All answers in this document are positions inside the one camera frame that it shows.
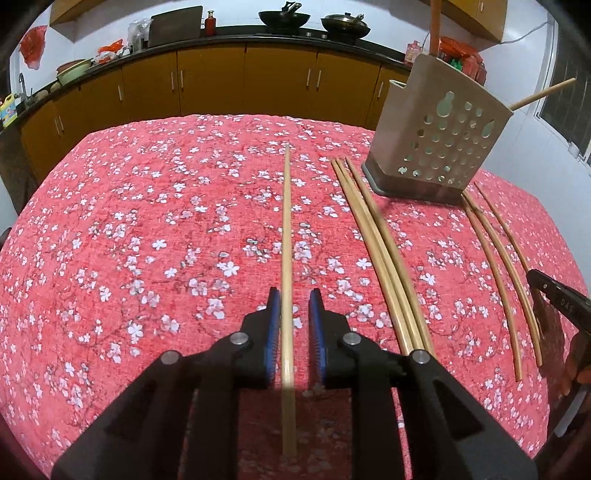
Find wall cable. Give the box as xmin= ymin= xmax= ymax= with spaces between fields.
xmin=501 ymin=18 xmax=555 ymax=45

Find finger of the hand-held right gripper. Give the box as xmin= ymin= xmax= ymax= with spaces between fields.
xmin=527 ymin=270 xmax=591 ymax=333

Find barred window with white frame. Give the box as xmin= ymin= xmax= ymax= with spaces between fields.
xmin=538 ymin=18 xmax=591 ymax=162

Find orange plastic bag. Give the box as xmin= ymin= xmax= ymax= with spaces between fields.
xmin=96 ymin=39 xmax=124 ymax=63

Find black kitchen countertop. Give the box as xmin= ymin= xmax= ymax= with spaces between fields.
xmin=0 ymin=25 xmax=411 ymax=134

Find hanging red plastic bag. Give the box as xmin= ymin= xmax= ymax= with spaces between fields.
xmin=19 ymin=25 xmax=48 ymax=70

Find green basin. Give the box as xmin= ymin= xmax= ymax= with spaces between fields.
xmin=56 ymin=59 xmax=93 ymax=86

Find beige perforated chopstick holder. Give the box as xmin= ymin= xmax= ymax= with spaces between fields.
xmin=361 ymin=53 xmax=514 ymax=204

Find gas stove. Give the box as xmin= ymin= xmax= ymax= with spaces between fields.
xmin=249 ymin=25 xmax=370 ymax=45

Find yellow detergent bottle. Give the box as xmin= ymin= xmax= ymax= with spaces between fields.
xmin=0 ymin=92 xmax=19 ymax=129

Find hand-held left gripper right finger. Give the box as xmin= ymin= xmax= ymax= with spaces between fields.
xmin=308 ymin=288 xmax=541 ymax=480

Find black wok with lid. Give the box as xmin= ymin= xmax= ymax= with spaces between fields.
xmin=321 ymin=13 xmax=371 ymax=40

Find black wok with handle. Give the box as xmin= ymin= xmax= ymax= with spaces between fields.
xmin=257 ymin=1 xmax=311 ymax=28

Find group of condiment bottles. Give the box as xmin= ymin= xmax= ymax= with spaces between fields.
xmin=438 ymin=37 xmax=485 ymax=86

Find dark wooden cutting board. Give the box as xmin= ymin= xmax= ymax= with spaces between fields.
xmin=148 ymin=6 xmax=204 ymax=47

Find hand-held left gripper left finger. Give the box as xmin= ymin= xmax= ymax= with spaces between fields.
xmin=51 ymin=286 xmax=282 ymax=480

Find person's right hand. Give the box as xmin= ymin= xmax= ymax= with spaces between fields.
xmin=560 ymin=331 xmax=585 ymax=400

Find clear plastic bag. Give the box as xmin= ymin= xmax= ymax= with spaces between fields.
xmin=127 ymin=18 xmax=151 ymax=51

